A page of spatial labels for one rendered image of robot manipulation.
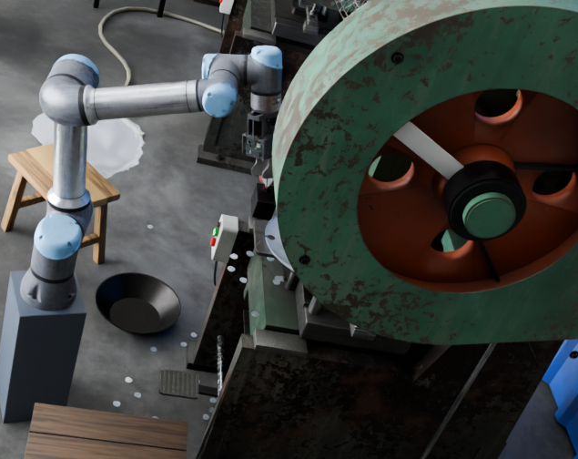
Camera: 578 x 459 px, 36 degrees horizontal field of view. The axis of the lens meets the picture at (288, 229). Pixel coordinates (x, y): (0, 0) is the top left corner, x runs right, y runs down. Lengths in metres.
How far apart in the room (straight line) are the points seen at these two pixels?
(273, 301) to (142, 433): 0.48
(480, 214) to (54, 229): 1.16
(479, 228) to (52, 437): 1.20
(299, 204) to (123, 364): 1.41
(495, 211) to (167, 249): 1.96
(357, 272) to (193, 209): 1.93
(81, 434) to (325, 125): 1.11
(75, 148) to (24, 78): 1.99
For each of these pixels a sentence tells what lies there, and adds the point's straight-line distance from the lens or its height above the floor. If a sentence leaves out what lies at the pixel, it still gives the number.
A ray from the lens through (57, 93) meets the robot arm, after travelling 2.15.
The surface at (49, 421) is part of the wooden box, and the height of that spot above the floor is 0.35.
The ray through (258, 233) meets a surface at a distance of 2.37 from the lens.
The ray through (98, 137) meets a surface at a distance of 3.69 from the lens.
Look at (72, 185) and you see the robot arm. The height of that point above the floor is 0.75.
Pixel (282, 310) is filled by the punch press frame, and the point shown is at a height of 0.64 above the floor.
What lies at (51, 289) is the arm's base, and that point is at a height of 0.52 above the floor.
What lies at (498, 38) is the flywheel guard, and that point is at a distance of 1.60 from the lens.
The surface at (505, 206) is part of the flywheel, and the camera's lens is 1.73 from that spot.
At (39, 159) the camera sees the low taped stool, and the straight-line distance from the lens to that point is 3.22.
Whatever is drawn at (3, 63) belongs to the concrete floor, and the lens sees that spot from 4.41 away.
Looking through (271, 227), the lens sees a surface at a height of 0.78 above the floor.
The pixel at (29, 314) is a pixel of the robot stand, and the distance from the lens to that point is 2.46.
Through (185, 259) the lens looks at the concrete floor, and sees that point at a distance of 3.44.
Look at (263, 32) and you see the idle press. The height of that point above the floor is 0.64.
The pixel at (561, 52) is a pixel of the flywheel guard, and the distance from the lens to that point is 1.65.
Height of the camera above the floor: 2.19
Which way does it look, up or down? 35 degrees down
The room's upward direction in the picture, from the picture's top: 21 degrees clockwise
